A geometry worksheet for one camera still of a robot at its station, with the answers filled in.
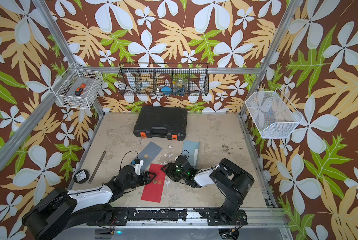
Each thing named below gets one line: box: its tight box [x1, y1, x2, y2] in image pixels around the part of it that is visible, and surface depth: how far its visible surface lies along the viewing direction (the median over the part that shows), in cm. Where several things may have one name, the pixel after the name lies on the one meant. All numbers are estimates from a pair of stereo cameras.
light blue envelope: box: [181, 140, 200, 169], surface depth 103 cm
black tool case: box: [133, 105, 188, 141], surface depth 107 cm
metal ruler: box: [88, 150, 107, 184], surface depth 93 cm
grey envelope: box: [129, 141, 163, 172], surface depth 100 cm
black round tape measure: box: [73, 169, 90, 184], surface depth 88 cm
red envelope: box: [140, 163, 167, 203], surface depth 86 cm
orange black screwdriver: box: [74, 83, 87, 97], surface depth 82 cm
